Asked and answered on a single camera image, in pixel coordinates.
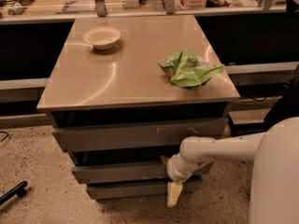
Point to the white paper bowl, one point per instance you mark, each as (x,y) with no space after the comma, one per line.
(102,38)

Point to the metal post left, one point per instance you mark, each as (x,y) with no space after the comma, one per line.
(100,8)

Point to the green chip bag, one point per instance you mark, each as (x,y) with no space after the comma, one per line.
(185,69)

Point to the purple booklet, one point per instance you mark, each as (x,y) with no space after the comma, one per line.
(81,6)

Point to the black chair leg left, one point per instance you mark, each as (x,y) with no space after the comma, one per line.
(18,190)

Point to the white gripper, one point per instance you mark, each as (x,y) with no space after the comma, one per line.
(175,174)

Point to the grey drawer cabinet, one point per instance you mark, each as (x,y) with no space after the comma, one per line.
(125,84)

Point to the grey drawer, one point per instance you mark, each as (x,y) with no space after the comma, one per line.
(129,189)
(130,135)
(120,172)

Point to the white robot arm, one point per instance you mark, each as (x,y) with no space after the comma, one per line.
(274,192)

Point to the black office chair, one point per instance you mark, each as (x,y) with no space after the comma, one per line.
(284,108)

